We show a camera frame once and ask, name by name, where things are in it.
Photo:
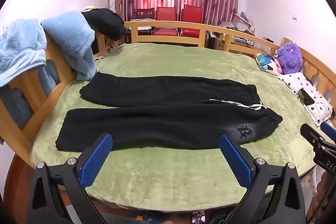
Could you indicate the black pants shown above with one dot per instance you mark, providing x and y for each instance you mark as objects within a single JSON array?
[{"x": 162, "y": 113}]

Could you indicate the wooden bed frame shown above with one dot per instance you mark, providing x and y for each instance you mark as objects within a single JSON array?
[{"x": 29, "y": 92}]

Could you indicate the dark green pouch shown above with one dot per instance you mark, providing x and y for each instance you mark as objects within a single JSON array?
[{"x": 305, "y": 98}]

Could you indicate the light blue fleece robe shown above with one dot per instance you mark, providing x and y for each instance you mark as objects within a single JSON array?
[{"x": 71, "y": 37}]

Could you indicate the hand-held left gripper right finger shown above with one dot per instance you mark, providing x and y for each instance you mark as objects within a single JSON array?
[{"x": 235, "y": 158}]

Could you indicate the wooden coat rack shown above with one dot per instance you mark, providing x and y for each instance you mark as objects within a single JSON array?
[{"x": 115, "y": 1}]

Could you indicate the purple plush toy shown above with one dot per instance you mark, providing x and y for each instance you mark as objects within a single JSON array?
[{"x": 288, "y": 56}]

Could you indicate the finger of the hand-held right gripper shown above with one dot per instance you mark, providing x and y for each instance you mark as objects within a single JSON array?
[
  {"x": 312, "y": 134},
  {"x": 328, "y": 129}
]

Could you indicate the green plush blanket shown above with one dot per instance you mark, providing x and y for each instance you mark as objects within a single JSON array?
[{"x": 168, "y": 176}]

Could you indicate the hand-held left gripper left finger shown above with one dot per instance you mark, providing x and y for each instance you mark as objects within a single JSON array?
[{"x": 95, "y": 158}]

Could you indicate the cardboard box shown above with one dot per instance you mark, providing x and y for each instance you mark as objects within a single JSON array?
[{"x": 221, "y": 42}]

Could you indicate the red chair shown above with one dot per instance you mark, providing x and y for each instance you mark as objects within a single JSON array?
[
  {"x": 166, "y": 15},
  {"x": 191, "y": 15}
]

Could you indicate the white flower print pillow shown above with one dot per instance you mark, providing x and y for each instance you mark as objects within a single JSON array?
[{"x": 315, "y": 98}]

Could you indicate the geometric print cushion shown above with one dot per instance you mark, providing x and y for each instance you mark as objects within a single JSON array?
[{"x": 266, "y": 62}]

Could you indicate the grey blue cloth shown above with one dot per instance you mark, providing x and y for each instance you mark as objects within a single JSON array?
[{"x": 15, "y": 106}]

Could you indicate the black garment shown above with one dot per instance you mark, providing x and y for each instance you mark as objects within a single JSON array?
[{"x": 107, "y": 22}]

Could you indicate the smartphone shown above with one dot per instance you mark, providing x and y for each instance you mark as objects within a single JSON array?
[{"x": 198, "y": 217}]

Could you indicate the dark wooden chair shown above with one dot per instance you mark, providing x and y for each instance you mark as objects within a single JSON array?
[{"x": 141, "y": 13}]

